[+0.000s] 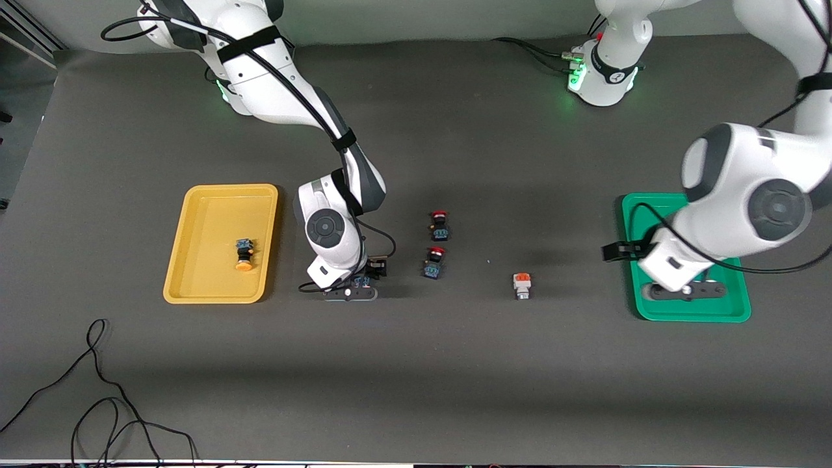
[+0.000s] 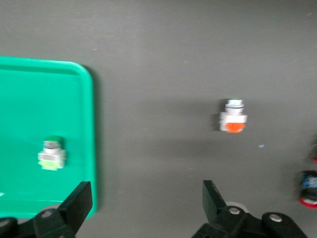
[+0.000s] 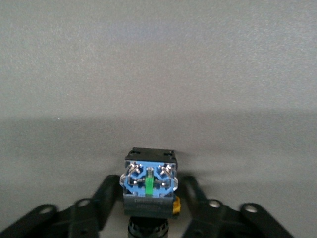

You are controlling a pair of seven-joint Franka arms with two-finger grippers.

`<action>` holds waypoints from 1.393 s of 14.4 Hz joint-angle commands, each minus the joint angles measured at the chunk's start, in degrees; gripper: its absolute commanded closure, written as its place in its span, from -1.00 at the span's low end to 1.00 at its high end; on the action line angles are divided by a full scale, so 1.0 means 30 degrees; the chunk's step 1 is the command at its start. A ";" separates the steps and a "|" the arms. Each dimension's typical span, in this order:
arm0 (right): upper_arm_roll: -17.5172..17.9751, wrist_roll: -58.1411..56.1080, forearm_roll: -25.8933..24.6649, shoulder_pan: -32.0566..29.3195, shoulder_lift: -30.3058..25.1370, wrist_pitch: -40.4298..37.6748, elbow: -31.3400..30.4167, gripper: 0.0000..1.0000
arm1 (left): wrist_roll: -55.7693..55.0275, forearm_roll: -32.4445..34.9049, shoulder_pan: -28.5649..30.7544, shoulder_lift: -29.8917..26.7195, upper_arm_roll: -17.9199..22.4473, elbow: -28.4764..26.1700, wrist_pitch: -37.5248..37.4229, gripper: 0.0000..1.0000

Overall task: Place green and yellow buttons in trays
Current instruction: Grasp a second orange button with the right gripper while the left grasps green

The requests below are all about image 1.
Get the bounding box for green plastic tray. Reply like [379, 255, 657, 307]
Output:
[621, 193, 752, 323]

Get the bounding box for yellow plastic tray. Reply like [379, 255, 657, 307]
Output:
[162, 184, 279, 305]

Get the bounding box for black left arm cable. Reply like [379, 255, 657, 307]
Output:
[632, 0, 832, 274]

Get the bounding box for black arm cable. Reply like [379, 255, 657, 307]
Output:
[632, 0, 832, 274]
[101, 0, 397, 293]

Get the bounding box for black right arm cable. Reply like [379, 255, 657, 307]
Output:
[101, 0, 397, 293]

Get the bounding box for black left arm base cables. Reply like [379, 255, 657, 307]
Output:
[491, 13, 608, 73]

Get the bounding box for loose black cable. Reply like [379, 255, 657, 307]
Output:
[0, 318, 199, 466]

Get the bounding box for aluminium frame rail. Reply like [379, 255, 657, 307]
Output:
[0, 12, 66, 70]

